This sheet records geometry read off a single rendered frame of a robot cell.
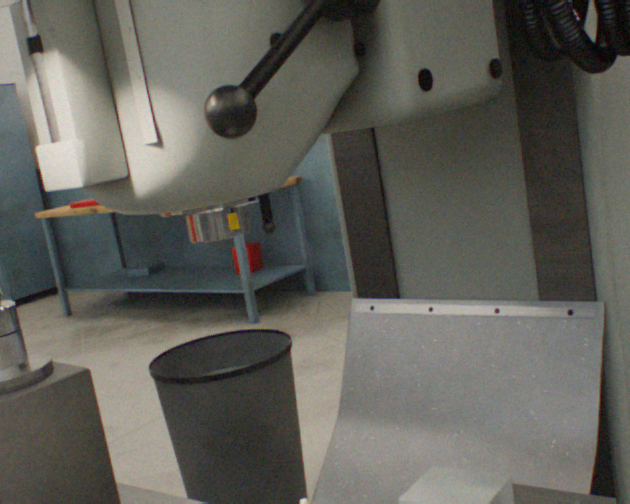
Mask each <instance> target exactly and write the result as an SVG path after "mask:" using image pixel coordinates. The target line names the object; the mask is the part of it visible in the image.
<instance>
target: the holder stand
mask: <svg viewBox="0 0 630 504"><path fill-rule="evenodd" d="M28 358H29V362H30V363H29V364H28V366H26V367H25V368H23V369H21V370H18V371H16V372H13V373H10V374H6V375H2V376H0V504H121V501H120V497H119V492H118V488H117V484H116V479H115V475H114V470H113V466H112V462H111V457H110V453H109V449H108V444H107V440H106V435H105V431H104V427H103V422H102V418H101V414H100V409H99V405H98V400H97V396H96V392H95V387H94V383H93V378H92V374H91V371H90V369H89V368H86V367H81V366H75V365H70V364H65V363H60V362H55V361H52V358H51V357H50V356H48V355H46V354H30V355H28Z"/></svg>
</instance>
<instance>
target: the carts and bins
mask: <svg viewBox="0 0 630 504"><path fill-rule="evenodd" d="M289 340H290V341H291V342H290V341H289ZM291 348H292V339H291V337H290V335H289V334H287V333H285V332H283V331H279V330H273V329H246V330H237V331H230V332H224V333H219V334H214V335H209V336H205V337H202V338H198V339H194V340H191V341H188V342H185V343H182V344H180V345H178V346H175V347H173V348H170V349H169V350H167V351H165V352H163V353H161V354H160V355H158V356H157V357H155V358H154V359H153V360H152V361H151V362H150V364H149V368H148V369H149V374H150V376H151V377H152V379H153V380H154V384H155V387H156V391H157V394H158V397H159V401H160V404H161V408H162V411H163V415H164V418H165V422H166V425H167V429H168V432H169V436H170V439H171V443H172V446H173V450H174V453H175V457H176V460H177V464H178V467H179V471H180V474H181V478H182V481H183V484H184V488H185V491H186V495H187V498H188V499H192V500H196V501H200V502H205V503H209V504H300V500H302V499H307V500H308V495H307V486H306V478H305V469H304V460H303V451H302V442H301V433H300V424H299V416H298V407H297V398H296V389H295V380H294V371H293V363H292V354H291ZM150 370H151V372H150Z"/></svg>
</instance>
